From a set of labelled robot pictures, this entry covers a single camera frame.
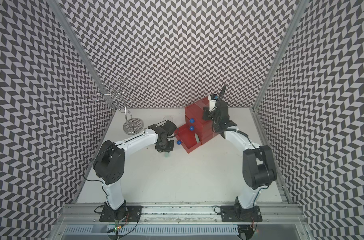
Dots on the aluminium front rail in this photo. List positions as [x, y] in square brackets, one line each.
[210, 213]

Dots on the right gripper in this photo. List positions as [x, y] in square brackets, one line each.
[206, 114]

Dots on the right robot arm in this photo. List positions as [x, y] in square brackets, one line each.
[258, 167]

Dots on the wire mug tree stand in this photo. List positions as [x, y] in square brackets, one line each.
[131, 126]

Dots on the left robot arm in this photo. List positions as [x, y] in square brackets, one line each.
[109, 164]

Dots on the clear plastic cup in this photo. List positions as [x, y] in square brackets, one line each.
[168, 118]

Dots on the red top drawer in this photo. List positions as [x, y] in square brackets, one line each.
[197, 109]

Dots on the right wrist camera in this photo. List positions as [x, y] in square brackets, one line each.
[213, 102]

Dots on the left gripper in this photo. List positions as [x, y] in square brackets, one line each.
[170, 149]

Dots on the red drawer cabinet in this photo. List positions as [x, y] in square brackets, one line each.
[197, 125]

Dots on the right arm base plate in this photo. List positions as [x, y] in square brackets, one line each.
[237, 214]

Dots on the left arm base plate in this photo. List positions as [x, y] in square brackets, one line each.
[123, 214]

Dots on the red bottom drawer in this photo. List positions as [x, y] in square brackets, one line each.
[186, 138]

